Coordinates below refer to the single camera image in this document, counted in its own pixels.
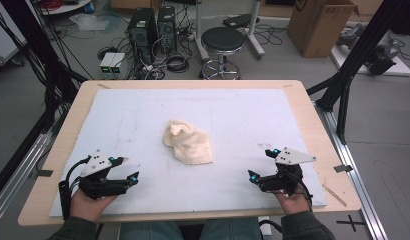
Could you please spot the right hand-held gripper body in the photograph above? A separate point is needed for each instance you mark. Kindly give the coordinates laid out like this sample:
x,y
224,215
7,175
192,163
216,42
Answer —
x,y
283,180

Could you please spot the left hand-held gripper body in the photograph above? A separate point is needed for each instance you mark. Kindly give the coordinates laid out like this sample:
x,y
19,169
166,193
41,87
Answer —
x,y
99,186

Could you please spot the cream cloth towel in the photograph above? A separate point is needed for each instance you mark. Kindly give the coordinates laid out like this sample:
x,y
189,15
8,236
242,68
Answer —
x,y
189,143

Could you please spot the person's left hand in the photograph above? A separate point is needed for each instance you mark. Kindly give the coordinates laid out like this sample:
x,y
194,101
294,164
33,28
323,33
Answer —
x,y
88,208

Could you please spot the person's right hand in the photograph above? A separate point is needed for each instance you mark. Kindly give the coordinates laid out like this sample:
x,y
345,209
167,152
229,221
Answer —
x,y
294,204

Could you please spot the white power strip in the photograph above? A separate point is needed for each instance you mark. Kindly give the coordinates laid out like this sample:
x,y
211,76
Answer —
x,y
264,228

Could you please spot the thin wooden strip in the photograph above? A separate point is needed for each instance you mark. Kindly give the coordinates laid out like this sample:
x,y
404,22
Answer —
x,y
334,195

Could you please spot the person's left leg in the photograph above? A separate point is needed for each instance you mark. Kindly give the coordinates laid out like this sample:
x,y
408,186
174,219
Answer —
x,y
149,231

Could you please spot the person's leg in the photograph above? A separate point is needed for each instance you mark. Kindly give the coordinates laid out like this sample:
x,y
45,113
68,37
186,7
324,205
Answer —
x,y
231,230
149,231

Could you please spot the person's right leg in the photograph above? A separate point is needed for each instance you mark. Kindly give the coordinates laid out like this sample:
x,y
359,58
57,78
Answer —
x,y
231,230

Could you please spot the black tape piece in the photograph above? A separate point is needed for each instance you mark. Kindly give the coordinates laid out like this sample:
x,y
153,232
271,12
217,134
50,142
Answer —
x,y
343,168
43,173

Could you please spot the white foam mat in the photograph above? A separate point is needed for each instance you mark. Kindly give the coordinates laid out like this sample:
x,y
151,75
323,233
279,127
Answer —
x,y
226,110

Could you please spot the black tape cross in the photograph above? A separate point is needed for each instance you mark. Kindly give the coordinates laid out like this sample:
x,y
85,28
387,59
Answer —
x,y
350,223

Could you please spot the white power supply box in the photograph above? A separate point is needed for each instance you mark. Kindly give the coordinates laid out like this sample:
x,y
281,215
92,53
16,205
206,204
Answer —
x,y
118,63
106,63

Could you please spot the white stand leg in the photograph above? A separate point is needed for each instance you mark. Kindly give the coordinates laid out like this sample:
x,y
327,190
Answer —
x,y
254,33
199,33

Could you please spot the black round stool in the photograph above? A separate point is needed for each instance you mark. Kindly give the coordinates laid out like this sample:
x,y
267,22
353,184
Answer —
x,y
223,38

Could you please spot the large black computer tower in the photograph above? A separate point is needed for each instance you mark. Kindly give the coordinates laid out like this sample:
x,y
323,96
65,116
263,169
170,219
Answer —
x,y
141,33

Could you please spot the brown cardboard box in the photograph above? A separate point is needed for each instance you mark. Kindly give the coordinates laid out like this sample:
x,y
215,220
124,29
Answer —
x,y
321,30

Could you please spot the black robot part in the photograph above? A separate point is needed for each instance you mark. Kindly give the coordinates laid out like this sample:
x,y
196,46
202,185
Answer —
x,y
379,61

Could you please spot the slim black computer tower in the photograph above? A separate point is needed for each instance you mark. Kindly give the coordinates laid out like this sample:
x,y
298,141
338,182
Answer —
x,y
167,30

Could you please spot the grey robot part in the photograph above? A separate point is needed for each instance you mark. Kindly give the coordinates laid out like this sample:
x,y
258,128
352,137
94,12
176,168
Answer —
x,y
349,35

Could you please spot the clear plastic sheet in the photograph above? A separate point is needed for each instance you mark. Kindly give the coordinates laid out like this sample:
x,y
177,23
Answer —
x,y
89,22

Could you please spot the white floor board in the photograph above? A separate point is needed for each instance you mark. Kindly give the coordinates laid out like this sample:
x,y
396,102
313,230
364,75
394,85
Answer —
x,y
401,68

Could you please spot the round white table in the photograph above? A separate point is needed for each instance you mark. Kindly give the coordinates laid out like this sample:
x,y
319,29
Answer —
x,y
69,6

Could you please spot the white panel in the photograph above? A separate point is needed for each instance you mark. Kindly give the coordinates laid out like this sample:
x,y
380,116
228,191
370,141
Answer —
x,y
4,40

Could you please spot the aluminium rail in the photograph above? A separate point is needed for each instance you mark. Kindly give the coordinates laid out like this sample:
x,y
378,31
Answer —
x,y
16,170
356,180

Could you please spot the black metal frame stand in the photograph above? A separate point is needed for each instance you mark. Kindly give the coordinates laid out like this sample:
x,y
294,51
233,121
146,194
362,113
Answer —
x,y
359,50
48,66

